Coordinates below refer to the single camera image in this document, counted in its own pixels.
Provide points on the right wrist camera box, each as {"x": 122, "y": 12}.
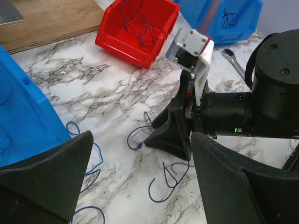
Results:
{"x": 192, "y": 51}

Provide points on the left blue plastic bin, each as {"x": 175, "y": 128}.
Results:
{"x": 29, "y": 125}

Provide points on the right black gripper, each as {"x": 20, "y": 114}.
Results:
{"x": 219, "y": 114}

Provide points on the wooden board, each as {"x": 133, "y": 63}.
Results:
{"x": 41, "y": 22}

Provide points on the silver ratchet wrench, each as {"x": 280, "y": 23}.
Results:
{"x": 230, "y": 56}

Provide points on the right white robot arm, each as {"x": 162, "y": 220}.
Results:
{"x": 269, "y": 110}

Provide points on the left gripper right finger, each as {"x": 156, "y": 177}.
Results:
{"x": 236, "y": 189}

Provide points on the grey metal stand bracket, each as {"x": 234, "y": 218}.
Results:
{"x": 9, "y": 13}

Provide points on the blue plastic bin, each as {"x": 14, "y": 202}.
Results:
{"x": 29, "y": 125}
{"x": 235, "y": 20}

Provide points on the right blue plastic bin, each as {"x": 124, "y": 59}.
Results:
{"x": 235, "y": 20}

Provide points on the red plastic bin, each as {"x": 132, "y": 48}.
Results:
{"x": 135, "y": 30}

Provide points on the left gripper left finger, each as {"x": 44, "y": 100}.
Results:
{"x": 44, "y": 188}

